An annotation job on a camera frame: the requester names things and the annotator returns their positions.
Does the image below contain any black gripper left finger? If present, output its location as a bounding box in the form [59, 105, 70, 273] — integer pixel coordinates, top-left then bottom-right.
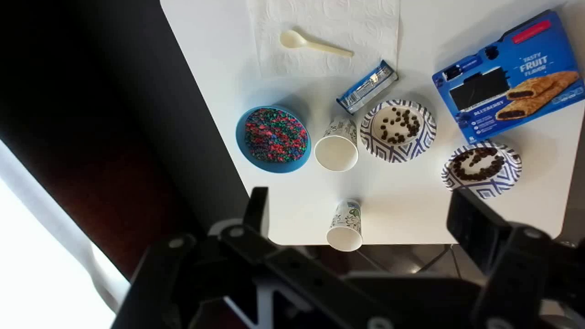
[244, 187, 269, 234]

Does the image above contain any patterned paper bowl with beans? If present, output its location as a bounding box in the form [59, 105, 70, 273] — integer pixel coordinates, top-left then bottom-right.
[359, 99, 437, 163]

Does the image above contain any white paper napkin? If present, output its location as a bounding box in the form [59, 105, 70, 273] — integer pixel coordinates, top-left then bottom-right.
[247, 0, 401, 77]

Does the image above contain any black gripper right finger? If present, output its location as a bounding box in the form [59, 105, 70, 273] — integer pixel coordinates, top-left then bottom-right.
[447, 187, 512, 273]

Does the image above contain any patterned paper cup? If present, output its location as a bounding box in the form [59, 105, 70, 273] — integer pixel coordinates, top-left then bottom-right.
[326, 200, 364, 253]
[315, 117, 359, 172]

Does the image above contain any blue snack wrapper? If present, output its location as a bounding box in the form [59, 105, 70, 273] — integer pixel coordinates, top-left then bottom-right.
[337, 61, 399, 114]

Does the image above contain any patterned paper bowl right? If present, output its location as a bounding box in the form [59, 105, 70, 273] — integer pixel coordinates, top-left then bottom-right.
[441, 141, 523, 200]

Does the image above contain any blue bowl of coloured beads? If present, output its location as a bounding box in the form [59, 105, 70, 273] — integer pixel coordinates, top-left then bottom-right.
[236, 106, 311, 174]

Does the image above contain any cream plastic spoon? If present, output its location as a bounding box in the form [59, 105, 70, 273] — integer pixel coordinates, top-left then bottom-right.
[280, 30, 353, 59]

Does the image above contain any blue fruit bar box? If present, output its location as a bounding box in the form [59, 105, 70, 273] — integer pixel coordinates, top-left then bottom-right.
[432, 10, 585, 143]

